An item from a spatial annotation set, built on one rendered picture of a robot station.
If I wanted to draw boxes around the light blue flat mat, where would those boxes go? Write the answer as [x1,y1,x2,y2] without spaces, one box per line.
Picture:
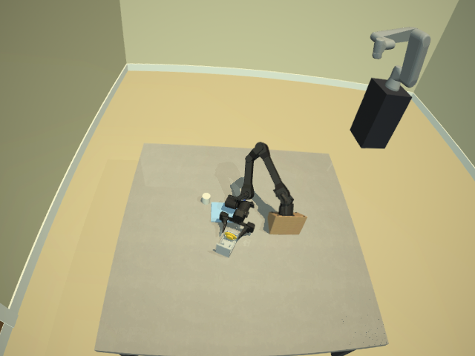
[211,202,237,223]

